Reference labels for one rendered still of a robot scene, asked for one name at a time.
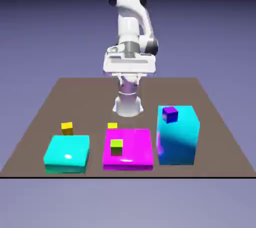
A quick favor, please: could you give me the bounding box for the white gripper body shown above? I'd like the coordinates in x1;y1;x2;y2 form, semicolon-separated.
102;51;157;77

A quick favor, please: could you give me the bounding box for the small purple cube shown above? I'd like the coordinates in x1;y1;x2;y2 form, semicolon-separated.
161;106;179;124

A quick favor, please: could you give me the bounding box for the small lime green cube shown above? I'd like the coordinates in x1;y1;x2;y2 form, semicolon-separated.
110;139;124;157

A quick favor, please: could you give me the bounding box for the large magenta box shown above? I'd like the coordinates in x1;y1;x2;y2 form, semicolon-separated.
102;128;154;171

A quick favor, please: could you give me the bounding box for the large tall cyan box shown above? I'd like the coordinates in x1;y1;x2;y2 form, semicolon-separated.
156;105;201;166

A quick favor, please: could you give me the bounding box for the large flat cyan box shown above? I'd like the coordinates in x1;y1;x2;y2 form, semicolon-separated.
43;135;91;174

